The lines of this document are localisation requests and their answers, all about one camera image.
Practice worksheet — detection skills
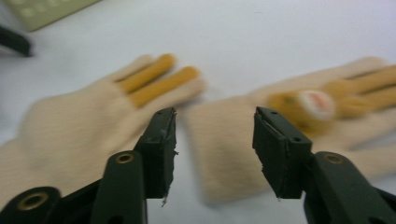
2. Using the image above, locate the yellow-green plastic basket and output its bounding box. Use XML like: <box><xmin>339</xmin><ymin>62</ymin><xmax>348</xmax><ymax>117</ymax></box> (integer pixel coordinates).
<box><xmin>4</xmin><ymin>0</ymin><xmax>103</xmax><ymax>33</ymax></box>

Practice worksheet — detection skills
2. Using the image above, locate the cream glove with bear charm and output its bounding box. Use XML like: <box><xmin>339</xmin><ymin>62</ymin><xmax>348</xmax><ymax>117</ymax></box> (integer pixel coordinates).
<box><xmin>185</xmin><ymin>56</ymin><xmax>396</xmax><ymax>207</ymax></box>

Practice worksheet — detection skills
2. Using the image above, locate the cream glove with orange fingers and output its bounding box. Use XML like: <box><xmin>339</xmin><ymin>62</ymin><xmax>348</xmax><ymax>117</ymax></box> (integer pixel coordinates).
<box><xmin>0</xmin><ymin>53</ymin><xmax>207</xmax><ymax>210</ymax></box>

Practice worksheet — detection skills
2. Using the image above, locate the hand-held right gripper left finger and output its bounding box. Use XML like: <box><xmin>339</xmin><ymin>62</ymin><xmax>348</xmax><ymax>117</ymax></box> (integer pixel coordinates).
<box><xmin>90</xmin><ymin>106</ymin><xmax>178</xmax><ymax>224</ymax></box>

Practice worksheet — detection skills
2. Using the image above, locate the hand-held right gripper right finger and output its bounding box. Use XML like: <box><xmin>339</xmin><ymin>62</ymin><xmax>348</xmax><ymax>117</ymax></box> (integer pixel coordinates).
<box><xmin>251</xmin><ymin>105</ymin><xmax>396</xmax><ymax>224</ymax></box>

